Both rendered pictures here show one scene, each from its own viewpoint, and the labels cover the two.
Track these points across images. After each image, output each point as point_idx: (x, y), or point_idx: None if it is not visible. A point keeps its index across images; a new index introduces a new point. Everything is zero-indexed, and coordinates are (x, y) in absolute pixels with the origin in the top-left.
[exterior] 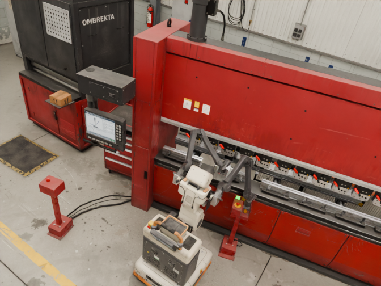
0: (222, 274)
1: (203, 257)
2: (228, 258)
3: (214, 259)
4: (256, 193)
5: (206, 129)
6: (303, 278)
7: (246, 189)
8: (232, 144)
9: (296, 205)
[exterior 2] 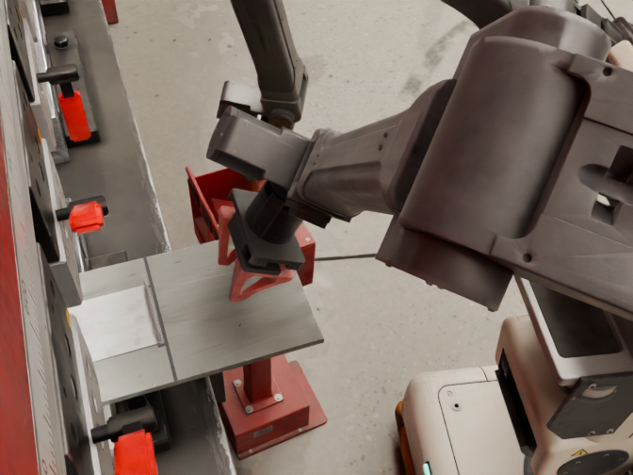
0: (383, 361)
1: (473, 384)
2: (306, 382)
3: (351, 424)
4: (140, 152)
5: (17, 383)
6: (179, 171)
7: (297, 57)
8: (21, 98)
9: (81, 11)
